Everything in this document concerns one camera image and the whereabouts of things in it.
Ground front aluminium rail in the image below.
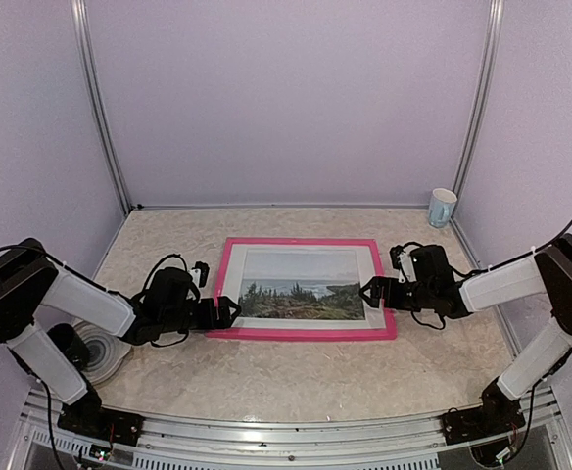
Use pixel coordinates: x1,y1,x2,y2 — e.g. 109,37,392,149
6,386,572,470

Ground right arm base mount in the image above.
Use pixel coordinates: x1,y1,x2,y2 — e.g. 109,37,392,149
441,380,526,446

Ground black cup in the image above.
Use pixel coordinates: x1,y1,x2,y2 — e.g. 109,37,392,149
47,323,90,371

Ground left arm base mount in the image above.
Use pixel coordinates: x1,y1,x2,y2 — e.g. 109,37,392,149
58,389,145,447

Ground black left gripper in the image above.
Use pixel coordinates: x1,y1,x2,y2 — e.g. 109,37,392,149
161,296,242,334

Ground coastal landscape photo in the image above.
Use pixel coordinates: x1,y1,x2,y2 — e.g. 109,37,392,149
238,247,365,321

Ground light blue mug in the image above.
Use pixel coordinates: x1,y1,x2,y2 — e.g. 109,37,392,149
428,188,457,229

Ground aluminium corner post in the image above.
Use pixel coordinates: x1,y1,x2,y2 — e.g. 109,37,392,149
71,0,133,216
453,0,505,199

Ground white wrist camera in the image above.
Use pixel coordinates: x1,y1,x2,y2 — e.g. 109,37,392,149
190,261,210,289
389,245,415,283

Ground left aluminium corner post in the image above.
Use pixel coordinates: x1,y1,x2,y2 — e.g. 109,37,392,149
71,0,133,216

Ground pink wooden picture frame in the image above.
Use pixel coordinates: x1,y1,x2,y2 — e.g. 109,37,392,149
206,237,398,343

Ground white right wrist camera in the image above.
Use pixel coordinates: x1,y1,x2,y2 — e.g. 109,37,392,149
389,245,415,283

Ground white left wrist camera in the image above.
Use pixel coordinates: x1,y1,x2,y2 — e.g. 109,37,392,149
190,261,210,289

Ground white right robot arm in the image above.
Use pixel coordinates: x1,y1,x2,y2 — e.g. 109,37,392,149
359,233,572,400

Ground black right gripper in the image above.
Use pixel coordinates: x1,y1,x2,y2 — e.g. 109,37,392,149
358,276,435,311

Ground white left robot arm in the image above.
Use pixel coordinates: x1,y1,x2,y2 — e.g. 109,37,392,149
0,238,242,436

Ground right aluminium corner post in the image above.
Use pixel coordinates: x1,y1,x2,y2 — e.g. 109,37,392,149
453,0,505,199

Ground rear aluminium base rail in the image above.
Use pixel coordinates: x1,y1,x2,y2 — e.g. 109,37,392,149
130,203,428,212

